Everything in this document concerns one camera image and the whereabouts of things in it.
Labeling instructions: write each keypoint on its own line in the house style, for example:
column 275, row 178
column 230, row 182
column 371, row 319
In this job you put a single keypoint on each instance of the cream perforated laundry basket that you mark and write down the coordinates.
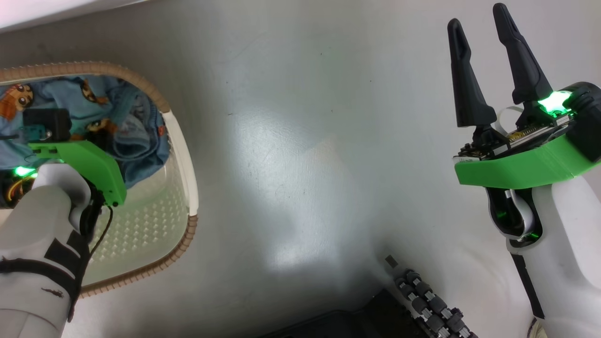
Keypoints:
column 155, row 225

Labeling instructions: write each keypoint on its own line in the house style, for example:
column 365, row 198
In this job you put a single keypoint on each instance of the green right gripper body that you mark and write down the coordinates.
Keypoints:
column 526, row 166

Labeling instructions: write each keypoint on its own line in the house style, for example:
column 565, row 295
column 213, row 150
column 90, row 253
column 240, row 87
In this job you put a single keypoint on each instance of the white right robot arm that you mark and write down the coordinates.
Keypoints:
column 568, row 263

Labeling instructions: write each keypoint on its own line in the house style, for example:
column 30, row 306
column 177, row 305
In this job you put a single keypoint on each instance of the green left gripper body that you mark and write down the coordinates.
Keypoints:
column 94, row 162

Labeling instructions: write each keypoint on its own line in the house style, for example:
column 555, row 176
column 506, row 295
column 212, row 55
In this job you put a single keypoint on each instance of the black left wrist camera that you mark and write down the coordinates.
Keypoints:
column 47, row 123

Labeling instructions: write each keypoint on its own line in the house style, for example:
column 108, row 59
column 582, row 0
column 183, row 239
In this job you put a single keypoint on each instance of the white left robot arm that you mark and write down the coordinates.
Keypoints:
column 33, row 244

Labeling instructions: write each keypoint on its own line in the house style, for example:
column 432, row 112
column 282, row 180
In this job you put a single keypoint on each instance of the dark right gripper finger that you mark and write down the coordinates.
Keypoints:
column 526, row 70
column 469, row 94

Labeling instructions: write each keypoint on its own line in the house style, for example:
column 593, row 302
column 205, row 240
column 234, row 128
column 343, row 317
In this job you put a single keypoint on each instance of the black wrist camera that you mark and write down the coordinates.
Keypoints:
column 589, row 122
column 47, row 123

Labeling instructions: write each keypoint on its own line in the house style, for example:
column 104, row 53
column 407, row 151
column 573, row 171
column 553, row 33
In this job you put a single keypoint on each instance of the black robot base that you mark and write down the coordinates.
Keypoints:
column 357, row 321

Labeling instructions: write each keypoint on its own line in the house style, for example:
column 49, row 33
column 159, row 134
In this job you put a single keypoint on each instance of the blue cartoon print garment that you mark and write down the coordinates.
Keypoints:
column 131, row 141

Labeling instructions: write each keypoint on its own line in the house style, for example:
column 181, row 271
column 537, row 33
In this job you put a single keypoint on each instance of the white front-load washing machine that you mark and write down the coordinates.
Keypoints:
column 47, row 9

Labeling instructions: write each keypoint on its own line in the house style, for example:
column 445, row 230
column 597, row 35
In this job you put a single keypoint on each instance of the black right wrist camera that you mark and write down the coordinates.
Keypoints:
column 589, row 122

